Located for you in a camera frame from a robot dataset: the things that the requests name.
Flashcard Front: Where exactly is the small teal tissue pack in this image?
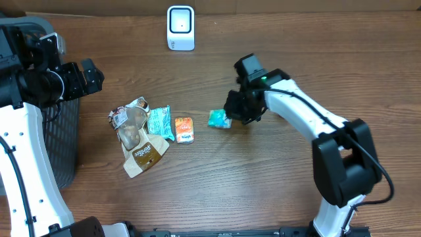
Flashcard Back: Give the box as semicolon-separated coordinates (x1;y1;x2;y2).
208;109;232;128

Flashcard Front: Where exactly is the orange tissue pack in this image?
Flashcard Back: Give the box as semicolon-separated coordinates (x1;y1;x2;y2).
175;117;194;144

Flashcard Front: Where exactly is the teal wet wipes pack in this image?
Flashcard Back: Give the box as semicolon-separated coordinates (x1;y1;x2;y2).
147;105;175;141

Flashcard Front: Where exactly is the brown pastry bag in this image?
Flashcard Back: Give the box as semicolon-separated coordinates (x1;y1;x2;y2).
108;97;170;178

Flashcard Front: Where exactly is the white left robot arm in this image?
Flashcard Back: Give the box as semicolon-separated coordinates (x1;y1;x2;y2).
1;25;130;237

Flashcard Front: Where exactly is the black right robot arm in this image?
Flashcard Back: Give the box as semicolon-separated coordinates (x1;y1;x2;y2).
224;54;383;236

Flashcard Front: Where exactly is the white barcode scanner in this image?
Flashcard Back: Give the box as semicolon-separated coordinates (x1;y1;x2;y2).
166;5;195;51

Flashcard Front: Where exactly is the grey plastic mesh basket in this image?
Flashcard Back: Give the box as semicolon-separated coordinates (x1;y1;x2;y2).
1;16;80;189

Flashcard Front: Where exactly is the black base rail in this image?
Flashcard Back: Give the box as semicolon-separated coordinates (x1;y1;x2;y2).
137;225;372;237

